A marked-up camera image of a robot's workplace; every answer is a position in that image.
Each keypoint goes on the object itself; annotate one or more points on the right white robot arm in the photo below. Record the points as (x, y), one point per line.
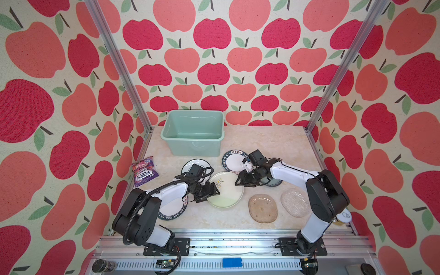
(326, 197)

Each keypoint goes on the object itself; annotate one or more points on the white plate dark lettered rim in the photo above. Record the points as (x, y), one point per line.
(235, 161)

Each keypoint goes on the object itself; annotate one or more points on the clear glass square plate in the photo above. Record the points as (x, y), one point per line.
(295, 201)

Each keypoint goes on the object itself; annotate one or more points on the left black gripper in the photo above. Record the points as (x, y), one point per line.
(209, 192)

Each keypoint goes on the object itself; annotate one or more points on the dark round object right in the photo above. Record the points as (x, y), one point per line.
(367, 269)

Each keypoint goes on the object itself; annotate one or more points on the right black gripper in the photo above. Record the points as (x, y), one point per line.
(243, 181)

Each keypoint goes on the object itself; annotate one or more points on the dark round cap left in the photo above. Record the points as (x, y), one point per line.
(103, 266)

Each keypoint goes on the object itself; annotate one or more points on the amber glass square plate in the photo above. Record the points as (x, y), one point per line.
(263, 208)

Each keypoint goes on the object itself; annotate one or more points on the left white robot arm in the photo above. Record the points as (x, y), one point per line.
(136, 219)

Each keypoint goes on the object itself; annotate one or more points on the blue block on rail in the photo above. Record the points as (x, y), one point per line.
(228, 263)

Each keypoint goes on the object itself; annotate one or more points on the jar with white lid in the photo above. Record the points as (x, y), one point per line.
(345, 217)

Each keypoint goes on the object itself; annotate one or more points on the aluminium frame post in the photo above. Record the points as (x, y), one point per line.
(365, 29)
(99, 19)

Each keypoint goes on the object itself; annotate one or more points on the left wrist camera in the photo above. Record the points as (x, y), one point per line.
(196, 171)

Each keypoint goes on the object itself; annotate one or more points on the left aluminium frame post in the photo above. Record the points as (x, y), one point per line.
(99, 19)

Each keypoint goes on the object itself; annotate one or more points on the white plate teal cloud outline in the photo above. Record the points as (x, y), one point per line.
(200, 162)

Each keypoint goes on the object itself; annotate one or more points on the purple Fox's candy bag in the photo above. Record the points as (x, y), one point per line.
(144, 171)

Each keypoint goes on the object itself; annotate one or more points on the right aluminium frame post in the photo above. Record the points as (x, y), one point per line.
(365, 29)

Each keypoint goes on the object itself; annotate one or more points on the cream plate with flower sprig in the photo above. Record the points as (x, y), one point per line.
(230, 194)

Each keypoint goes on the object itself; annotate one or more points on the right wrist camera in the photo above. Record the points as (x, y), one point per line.
(257, 158)

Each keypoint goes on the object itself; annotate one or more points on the mint green plastic bin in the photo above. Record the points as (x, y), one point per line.
(194, 133)

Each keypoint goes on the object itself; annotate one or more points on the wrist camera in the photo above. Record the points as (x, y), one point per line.
(257, 158)
(196, 171)

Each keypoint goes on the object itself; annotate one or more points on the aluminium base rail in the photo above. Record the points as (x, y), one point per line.
(203, 250)

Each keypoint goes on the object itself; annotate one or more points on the small blue patterned plate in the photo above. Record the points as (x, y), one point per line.
(270, 182)

